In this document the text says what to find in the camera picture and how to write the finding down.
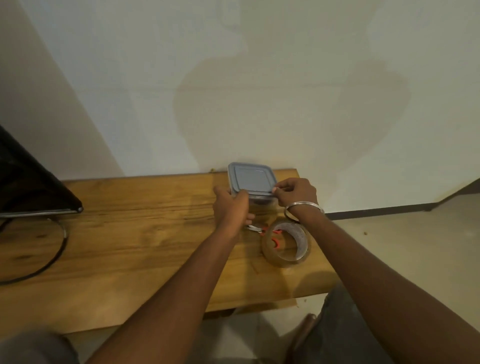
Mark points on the person's left leg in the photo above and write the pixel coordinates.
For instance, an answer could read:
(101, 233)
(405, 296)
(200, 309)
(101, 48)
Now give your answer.
(33, 348)

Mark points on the brown packing tape roll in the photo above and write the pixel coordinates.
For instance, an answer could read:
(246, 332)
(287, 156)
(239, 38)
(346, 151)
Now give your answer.
(277, 258)

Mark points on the person's right hand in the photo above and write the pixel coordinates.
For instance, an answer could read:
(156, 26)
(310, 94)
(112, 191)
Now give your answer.
(300, 195)

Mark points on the person's left forearm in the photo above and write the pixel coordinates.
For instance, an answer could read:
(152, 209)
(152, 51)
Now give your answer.
(168, 303)

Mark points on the person's leg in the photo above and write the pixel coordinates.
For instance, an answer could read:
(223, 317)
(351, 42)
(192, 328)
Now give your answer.
(33, 348)
(337, 333)

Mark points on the person's left hand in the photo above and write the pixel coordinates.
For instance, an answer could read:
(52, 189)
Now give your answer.
(232, 212)

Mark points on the grey lidded plastic container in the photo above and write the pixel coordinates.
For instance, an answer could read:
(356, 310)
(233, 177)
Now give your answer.
(251, 178)

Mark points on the orange scissors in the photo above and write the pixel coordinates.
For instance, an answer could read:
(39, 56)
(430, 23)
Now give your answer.
(275, 243)

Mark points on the black television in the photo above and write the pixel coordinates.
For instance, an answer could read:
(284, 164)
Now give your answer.
(30, 187)

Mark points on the person's right leg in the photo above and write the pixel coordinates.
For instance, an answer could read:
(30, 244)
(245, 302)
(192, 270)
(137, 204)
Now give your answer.
(337, 333)

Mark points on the person's right forearm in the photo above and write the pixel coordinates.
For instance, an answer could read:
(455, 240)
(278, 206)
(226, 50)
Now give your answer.
(386, 288)

